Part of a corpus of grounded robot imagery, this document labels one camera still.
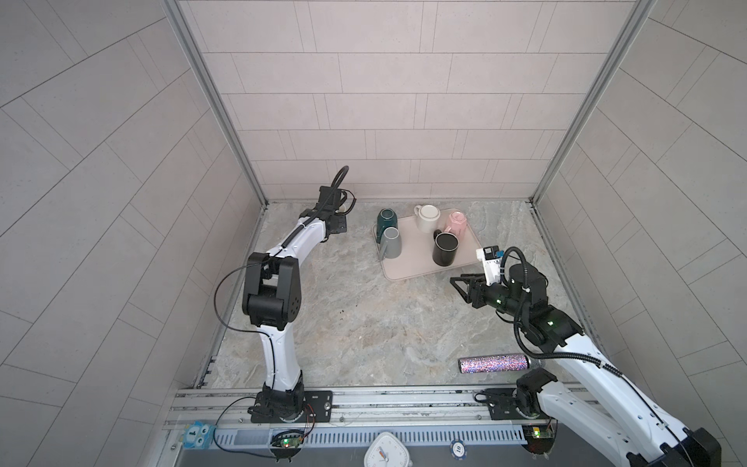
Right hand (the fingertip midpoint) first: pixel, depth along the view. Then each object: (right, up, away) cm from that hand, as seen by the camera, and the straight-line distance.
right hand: (455, 280), depth 75 cm
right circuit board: (+18, -36, -7) cm, 41 cm away
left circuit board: (-40, -35, -10) cm, 54 cm away
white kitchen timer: (-18, -35, -11) cm, 41 cm away
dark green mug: (-18, +16, +25) cm, 35 cm away
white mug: (-4, +17, +27) cm, 32 cm away
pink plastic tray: (-8, +3, +25) cm, 26 cm away
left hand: (-35, +17, +24) cm, 46 cm away
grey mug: (-17, +8, +19) cm, 27 cm away
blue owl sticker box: (-61, -34, -9) cm, 70 cm away
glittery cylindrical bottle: (+11, -22, +1) cm, 25 cm away
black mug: (+1, +7, +17) cm, 18 cm away
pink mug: (+6, +14, +23) cm, 28 cm away
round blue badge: (-1, -37, -9) cm, 38 cm away
